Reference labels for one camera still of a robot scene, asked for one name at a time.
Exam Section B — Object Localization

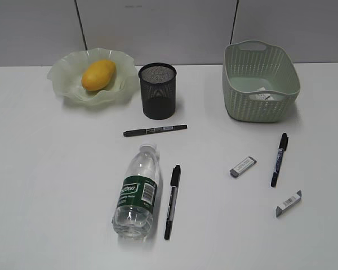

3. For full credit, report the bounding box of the clear water bottle green label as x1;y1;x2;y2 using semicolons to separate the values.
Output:
112;143;160;240

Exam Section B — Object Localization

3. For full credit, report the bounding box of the yellow mango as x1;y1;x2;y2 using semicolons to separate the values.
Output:
81;59;116;92

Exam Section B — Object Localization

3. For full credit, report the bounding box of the white waste paper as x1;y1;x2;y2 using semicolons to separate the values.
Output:
250;87;274;100

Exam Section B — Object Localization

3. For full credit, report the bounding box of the black marker pen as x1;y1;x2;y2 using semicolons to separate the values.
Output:
270;133;288;187
123;124;188;137
164;165;181;240

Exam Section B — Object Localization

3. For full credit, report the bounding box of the black mesh pen holder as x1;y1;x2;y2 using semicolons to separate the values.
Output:
138;62;177;120

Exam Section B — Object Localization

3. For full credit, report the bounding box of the grey white eraser upper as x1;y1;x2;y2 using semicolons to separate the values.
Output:
230;156;257;178

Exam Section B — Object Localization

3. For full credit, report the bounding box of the pale green plastic basket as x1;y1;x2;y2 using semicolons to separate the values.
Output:
222;40;300;123

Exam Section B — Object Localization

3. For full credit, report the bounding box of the pale green wavy glass plate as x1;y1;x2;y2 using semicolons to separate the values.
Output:
47;48;140;107

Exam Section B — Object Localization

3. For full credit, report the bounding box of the grey white eraser barcode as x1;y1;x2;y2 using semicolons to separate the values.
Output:
275;190;302;218

